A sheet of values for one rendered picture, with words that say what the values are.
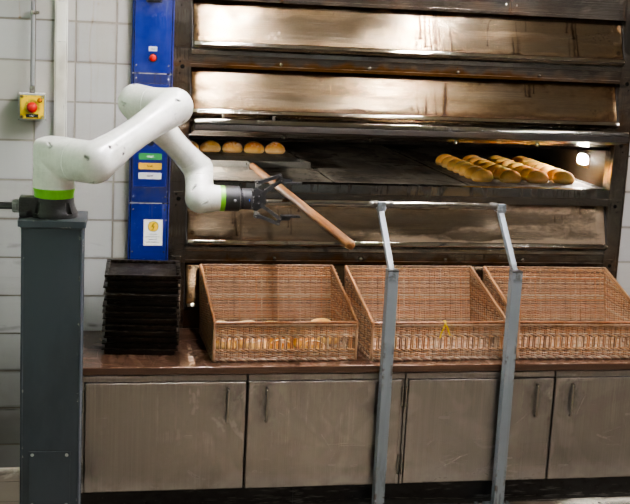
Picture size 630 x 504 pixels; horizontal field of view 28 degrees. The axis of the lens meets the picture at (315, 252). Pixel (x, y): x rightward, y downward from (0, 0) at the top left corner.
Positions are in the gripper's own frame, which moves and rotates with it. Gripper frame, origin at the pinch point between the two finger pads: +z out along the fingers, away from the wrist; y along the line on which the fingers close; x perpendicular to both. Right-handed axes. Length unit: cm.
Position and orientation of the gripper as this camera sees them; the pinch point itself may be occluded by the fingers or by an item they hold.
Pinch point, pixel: (296, 199)
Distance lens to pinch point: 452.8
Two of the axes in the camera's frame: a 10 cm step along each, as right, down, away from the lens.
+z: 9.8, 0.1, 2.1
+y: -0.5, 9.8, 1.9
